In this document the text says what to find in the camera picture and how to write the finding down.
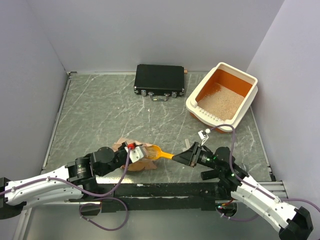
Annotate pink cat litter bag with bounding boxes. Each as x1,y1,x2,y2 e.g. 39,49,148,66
111,136,158,172

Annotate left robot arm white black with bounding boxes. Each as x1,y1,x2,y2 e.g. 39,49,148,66
0,144,137,220

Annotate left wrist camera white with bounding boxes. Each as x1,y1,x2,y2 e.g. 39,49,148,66
124,143,147,163

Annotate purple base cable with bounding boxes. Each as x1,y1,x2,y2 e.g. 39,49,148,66
78,196,130,231
216,204,261,223

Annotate beige bag sealing clip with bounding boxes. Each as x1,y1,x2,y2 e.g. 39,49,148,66
184,138,191,150

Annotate black carrying case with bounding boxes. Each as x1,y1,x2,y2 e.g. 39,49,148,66
133,63,186,102

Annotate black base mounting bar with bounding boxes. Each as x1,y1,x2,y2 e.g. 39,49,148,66
109,182,232,211

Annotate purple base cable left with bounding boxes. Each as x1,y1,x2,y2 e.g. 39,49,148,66
78,196,130,231

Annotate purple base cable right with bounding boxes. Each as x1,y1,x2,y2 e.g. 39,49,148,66
216,204,261,223

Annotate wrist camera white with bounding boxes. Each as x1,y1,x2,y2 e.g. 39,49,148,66
124,143,147,163
198,128,211,146

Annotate clean litter granules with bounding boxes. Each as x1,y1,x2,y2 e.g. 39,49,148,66
198,85,245,121

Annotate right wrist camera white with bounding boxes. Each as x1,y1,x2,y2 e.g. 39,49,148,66
198,128,211,146

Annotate yellow plastic litter scoop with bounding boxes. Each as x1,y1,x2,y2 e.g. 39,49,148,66
145,145,174,160

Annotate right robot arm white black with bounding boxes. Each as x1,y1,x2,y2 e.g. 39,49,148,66
171,142,314,240

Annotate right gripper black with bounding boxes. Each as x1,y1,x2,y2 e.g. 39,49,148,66
172,141,224,172

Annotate black speckled microphone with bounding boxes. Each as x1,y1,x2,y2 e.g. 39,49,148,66
200,163,247,181

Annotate cream orange litter box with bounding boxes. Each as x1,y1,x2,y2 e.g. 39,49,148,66
185,62,258,133

